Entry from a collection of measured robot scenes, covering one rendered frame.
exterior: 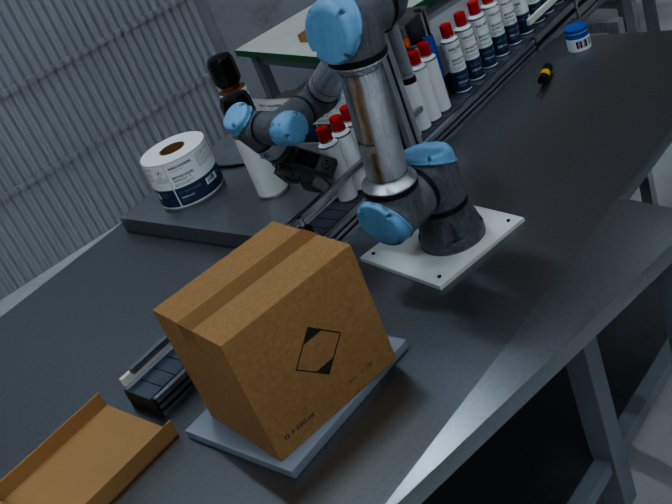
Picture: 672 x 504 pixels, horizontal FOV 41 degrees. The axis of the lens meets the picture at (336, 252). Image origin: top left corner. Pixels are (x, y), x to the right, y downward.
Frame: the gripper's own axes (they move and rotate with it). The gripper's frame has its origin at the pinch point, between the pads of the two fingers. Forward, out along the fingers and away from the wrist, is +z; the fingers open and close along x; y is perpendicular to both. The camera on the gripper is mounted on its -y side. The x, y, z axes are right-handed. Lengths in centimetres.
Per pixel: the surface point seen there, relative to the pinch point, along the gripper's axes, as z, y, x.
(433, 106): 22.3, -2.1, -36.8
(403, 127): -1.1, -15.8, -16.8
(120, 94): 86, 267, -85
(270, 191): 3.4, 25.6, 0.8
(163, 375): -27, -1, 58
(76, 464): -35, 4, 81
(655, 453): 91, -59, 29
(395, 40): -9.1, -10.6, -36.3
